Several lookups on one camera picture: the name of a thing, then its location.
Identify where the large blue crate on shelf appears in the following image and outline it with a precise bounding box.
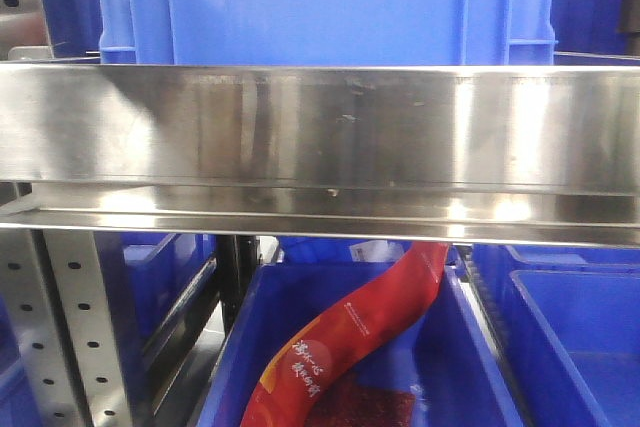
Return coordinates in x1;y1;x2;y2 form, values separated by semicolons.
99;0;555;66

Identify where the blue bin lower centre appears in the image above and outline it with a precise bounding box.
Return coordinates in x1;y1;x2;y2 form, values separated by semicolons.
199;263;522;426

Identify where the blue bin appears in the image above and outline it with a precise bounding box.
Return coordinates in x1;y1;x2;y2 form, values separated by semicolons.
199;263;522;426
472;244;639;426
120;232;215;339

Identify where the perforated steel shelf upright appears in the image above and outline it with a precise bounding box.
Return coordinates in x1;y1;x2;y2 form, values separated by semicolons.
1;229;134;426

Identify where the blue bin lower left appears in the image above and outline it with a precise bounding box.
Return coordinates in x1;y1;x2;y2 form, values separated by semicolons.
120;232;215;339

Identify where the red snack package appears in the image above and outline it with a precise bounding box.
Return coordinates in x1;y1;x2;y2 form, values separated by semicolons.
240;242;449;426

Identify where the stainless steel shelf rail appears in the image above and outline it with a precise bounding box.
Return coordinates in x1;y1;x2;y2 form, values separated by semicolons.
1;63;639;246

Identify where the blue bin lower right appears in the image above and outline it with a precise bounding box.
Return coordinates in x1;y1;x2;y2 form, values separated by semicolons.
472;244;639;426

